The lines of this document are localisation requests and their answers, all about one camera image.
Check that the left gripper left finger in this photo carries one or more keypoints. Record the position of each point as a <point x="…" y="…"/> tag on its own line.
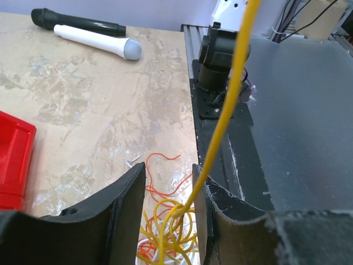
<point x="102" y="229"/>

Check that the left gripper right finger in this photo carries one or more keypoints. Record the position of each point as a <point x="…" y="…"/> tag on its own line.
<point x="232" y="231"/>

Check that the red three-compartment bin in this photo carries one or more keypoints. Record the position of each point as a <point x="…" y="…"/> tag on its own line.
<point x="17" y="140"/>

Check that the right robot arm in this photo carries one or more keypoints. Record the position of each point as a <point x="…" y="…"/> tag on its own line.
<point x="216" y="50"/>

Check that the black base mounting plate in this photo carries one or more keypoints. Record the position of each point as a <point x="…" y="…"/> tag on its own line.
<point x="223" y="134"/>

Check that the white microphone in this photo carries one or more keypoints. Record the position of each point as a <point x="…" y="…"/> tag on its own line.
<point x="126" y="48"/>

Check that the black microphone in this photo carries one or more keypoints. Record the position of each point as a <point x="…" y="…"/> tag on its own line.
<point x="47" y="19"/>

